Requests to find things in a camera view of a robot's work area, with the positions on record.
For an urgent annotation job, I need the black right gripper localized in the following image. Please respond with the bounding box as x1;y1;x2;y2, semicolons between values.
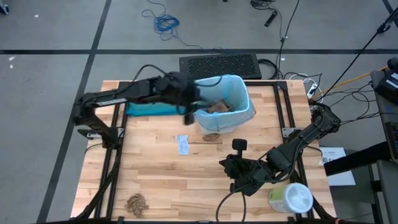
219;138;271;197

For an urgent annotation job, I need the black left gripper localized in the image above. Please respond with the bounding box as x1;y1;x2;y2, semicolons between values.
158;73;215;126

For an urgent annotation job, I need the white plastic trash bin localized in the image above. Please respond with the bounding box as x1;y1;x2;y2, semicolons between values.
194;74;256;135

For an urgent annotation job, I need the white paper slip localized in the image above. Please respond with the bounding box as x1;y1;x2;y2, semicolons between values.
176;135;190;156

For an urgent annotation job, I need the teal cloth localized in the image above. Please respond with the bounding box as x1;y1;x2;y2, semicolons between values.
125;101;189;118

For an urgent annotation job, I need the large brown paper wad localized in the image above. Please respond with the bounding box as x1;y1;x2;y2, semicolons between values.
124;192;149;218

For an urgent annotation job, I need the black perforated computer case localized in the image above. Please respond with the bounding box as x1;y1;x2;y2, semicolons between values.
179;52;262;80

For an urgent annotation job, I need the green canister white lid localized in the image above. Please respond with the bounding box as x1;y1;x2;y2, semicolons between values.
267;182;314;214

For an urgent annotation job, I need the white power strip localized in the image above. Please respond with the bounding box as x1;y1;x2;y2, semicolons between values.
306;81;320;100

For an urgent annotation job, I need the white printed paper sheet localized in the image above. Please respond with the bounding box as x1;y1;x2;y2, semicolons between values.
318;147;357;187

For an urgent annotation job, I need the black power strip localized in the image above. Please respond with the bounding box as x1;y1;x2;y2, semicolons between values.
264;10;278;28

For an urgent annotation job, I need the black side desk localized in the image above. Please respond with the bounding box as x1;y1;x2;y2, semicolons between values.
323;141;398;224

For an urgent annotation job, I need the black device white label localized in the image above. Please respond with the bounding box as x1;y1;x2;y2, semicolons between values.
373;57;398;106

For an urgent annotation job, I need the black stand pole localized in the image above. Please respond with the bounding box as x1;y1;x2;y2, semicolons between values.
325;6;398;94

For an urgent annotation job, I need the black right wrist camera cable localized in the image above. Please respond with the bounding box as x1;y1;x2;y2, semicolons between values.
215;183;247;222

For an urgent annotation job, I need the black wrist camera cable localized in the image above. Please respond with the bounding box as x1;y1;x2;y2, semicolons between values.
215;183;247;222
133;64;223;88

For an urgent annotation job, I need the black left wrist camera cable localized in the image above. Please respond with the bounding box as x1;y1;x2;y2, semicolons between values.
133;64;223;88

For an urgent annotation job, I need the black coiled floor cable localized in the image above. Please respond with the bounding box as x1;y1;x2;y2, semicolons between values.
257;58;280;80

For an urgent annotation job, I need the blue coiled cable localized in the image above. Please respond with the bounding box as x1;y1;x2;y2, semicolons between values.
141;0;240;54

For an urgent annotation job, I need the long black floor cable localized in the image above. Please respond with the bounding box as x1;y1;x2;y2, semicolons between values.
276;0;302;78

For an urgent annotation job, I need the yellow floor cable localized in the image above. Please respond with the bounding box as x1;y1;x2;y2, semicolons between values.
322;65;389;93

